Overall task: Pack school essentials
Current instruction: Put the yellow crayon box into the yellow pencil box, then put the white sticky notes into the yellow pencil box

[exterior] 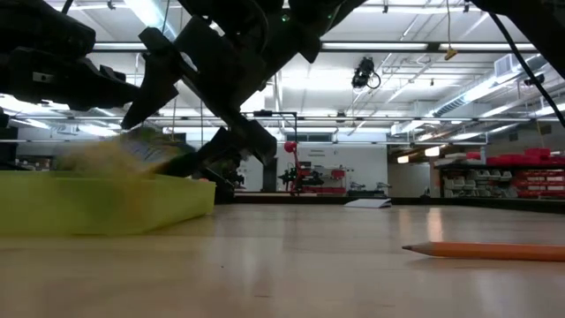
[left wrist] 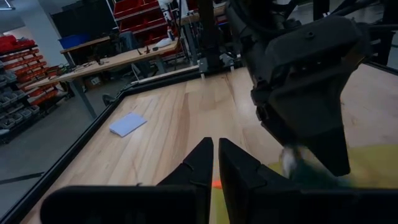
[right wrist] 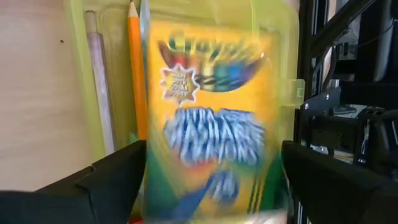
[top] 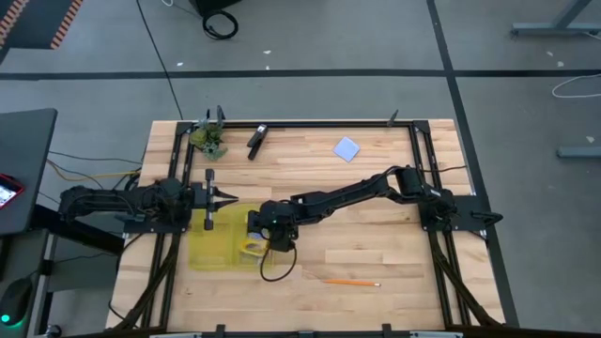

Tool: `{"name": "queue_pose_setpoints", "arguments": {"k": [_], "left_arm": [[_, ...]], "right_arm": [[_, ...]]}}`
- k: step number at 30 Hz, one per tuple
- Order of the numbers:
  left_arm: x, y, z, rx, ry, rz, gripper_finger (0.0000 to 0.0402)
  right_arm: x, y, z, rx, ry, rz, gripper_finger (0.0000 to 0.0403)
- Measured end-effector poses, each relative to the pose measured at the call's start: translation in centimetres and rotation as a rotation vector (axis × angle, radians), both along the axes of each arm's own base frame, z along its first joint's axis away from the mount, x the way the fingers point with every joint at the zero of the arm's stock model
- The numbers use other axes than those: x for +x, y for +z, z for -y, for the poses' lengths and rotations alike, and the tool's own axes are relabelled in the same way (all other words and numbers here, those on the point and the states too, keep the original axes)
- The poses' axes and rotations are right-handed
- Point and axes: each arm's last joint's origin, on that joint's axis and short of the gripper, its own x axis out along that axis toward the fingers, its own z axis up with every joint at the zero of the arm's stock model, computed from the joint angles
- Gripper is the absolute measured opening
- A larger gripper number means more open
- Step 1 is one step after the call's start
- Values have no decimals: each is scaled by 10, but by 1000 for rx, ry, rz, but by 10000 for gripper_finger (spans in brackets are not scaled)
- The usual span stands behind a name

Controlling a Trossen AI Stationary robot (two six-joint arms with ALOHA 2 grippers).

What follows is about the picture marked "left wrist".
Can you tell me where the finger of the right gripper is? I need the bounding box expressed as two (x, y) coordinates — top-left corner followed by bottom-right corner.
(257, 80), (352, 177)

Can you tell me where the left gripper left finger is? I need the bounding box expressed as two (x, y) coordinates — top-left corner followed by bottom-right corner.
(157, 136), (215, 224)

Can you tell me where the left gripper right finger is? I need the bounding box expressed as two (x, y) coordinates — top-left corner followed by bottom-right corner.
(218, 138), (302, 224)

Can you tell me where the transparent yellow pencil case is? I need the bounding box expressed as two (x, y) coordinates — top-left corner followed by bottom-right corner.
(211, 144), (398, 224)

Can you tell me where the white notepad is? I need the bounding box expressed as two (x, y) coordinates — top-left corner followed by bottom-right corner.
(108, 112), (148, 138)

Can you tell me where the cardboard box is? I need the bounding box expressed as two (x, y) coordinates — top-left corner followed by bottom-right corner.
(83, 75), (104, 90)

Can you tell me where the long wooden workbench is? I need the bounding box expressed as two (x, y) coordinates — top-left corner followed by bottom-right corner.
(24, 37), (183, 121)

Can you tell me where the tall red bin rack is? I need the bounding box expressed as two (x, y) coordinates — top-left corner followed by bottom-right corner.
(113, 0), (175, 46)

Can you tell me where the small wooden desk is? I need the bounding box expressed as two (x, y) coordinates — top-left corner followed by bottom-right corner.
(60, 35), (113, 65)

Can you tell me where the blue storage bin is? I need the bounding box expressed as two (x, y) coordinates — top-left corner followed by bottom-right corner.
(58, 32), (91, 50)

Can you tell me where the large black panel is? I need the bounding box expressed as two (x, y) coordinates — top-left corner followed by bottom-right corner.
(50, 0), (118, 42)

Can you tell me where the red grey parts bin shelving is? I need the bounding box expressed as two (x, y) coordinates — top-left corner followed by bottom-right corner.
(0, 34), (63, 146)

